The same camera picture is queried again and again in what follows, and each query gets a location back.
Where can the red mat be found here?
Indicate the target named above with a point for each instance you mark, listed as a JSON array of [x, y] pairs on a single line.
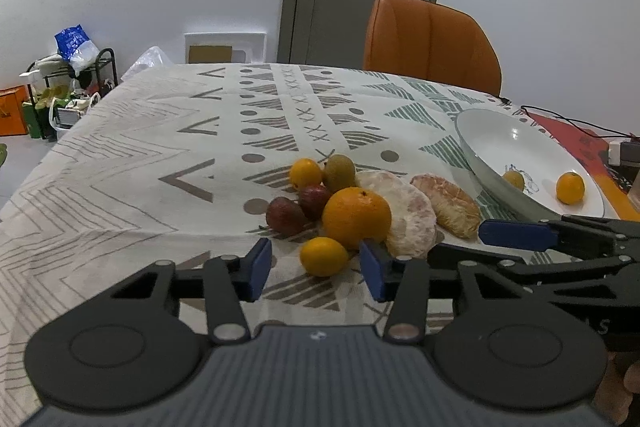
[[575, 142]]

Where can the patterned tablecloth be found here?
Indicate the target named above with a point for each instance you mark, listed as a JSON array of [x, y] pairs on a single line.
[[150, 157]]

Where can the clear plastic bag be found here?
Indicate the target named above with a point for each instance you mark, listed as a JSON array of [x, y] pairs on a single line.
[[147, 63]]

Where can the person's right hand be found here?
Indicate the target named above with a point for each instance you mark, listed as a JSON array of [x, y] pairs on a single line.
[[625, 382]]

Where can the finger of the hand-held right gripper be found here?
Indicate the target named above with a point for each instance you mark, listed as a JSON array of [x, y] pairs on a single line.
[[515, 234], [490, 256]]

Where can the power adapter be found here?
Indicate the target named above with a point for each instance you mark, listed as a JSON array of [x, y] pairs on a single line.
[[620, 153]]

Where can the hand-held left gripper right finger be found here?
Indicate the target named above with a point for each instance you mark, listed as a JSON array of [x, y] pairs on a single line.
[[372, 274]]

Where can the white foam packaging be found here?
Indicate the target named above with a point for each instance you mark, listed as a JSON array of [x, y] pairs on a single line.
[[250, 44]]

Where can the small orange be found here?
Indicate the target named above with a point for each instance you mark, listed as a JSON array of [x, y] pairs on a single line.
[[305, 173], [570, 188], [324, 256]]

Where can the orange chair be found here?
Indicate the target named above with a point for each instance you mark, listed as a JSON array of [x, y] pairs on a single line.
[[430, 42]]

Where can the yellow-green round fruit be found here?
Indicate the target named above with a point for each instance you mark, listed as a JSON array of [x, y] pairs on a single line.
[[514, 181]]

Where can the white plate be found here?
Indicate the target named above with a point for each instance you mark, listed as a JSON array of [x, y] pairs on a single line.
[[500, 142]]

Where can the brown cardboard sheet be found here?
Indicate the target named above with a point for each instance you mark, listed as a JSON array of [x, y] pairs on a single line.
[[211, 54]]

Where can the blue plastic bag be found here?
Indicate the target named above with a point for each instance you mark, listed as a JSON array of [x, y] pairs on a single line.
[[75, 44]]

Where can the large orange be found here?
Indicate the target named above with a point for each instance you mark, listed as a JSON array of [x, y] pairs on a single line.
[[356, 217]]

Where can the large peeled pomelo piece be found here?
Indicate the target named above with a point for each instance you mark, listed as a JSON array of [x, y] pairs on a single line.
[[407, 217]]

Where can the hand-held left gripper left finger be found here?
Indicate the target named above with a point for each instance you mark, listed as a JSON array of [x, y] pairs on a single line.
[[260, 268]]

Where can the orange box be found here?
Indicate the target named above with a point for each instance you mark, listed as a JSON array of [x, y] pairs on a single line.
[[12, 109]]

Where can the dark red passion fruit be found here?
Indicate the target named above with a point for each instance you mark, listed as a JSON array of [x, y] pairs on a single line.
[[314, 201], [285, 216]]

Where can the white basket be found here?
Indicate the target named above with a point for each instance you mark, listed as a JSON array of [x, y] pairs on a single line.
[[65, 117]]

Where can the black metal rack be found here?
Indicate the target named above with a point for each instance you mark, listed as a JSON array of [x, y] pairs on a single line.
[[109, 67]]

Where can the green box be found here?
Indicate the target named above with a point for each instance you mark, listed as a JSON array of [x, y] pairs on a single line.
[[32, 119]]

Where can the brown-green round fruit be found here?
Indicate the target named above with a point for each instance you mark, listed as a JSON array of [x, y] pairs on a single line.
[[339, 172]]

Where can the peeled pomelo segment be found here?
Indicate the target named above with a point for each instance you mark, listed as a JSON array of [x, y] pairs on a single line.
[[450, 204]]

